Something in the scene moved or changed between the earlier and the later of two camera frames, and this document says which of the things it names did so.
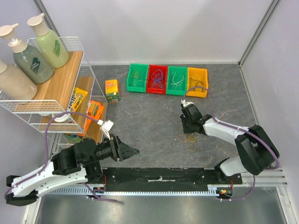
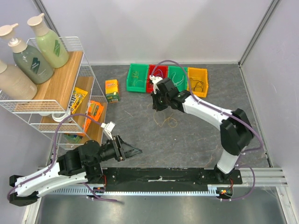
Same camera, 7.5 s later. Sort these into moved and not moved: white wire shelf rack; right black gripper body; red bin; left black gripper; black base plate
Moved: right black gripper body
Not moved: red bin; left black gripper; black base plate; white wire shelf rack
